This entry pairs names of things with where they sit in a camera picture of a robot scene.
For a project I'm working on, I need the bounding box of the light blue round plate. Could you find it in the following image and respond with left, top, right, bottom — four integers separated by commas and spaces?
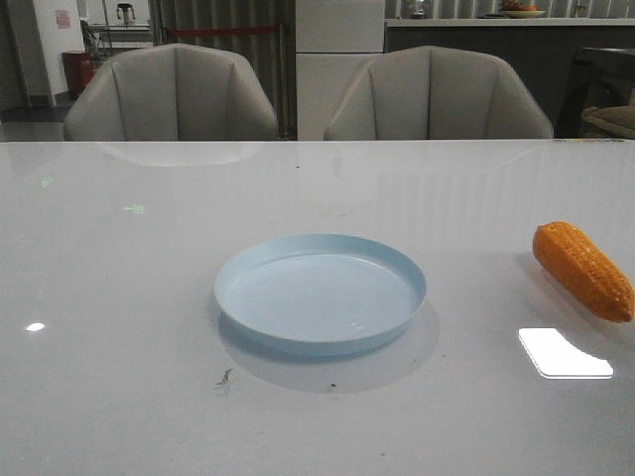
214, 234, 427, 357

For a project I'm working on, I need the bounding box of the orange plastic corn cob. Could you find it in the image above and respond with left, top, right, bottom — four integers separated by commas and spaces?
532, 221, 634, 323

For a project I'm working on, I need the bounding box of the grey upholstered chair right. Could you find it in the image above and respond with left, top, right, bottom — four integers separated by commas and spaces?
323, 46, 553, 141

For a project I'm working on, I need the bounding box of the grey upholstered chair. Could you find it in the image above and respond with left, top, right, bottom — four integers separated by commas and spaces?
63, 44, 278, 142
323, 46, 553, 141

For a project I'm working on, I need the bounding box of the white cabinet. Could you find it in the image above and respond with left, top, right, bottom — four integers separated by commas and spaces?
296, 0, 385, 141

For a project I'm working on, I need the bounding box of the grey upholstered chair left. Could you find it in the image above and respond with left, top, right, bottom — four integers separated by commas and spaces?
63, 44, 278, 142

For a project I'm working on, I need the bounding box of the red barrier belt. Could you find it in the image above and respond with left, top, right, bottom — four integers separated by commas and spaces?
166, 25, 279, 38

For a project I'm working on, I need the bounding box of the folding stand with kettle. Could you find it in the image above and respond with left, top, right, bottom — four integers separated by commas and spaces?
76, 0, 153, 60

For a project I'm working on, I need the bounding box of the red trash bin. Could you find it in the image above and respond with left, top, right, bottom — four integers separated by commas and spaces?
62, 51, 94, 99

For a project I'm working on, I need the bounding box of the grey counter with white top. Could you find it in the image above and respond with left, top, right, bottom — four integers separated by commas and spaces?
384, 18, 634, 127

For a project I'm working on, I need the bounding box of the fruit bowl on counter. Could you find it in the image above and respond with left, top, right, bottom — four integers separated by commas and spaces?
500, 0, 545, 19

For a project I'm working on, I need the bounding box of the tan cushion seat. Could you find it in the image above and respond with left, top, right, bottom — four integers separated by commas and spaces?
581, 105, 634, 139

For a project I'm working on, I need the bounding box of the pink wall notice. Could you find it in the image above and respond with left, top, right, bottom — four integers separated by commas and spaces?
55, 10, 70, 30

